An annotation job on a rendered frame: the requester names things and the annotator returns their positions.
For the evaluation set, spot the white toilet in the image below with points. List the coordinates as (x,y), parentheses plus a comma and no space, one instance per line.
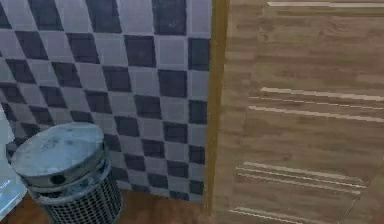
(8,191)

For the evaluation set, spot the brown wooden room door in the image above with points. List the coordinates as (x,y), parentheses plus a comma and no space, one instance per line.
(300,110)

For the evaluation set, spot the grey metal mesh bin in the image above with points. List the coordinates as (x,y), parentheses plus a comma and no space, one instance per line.
(63,156)

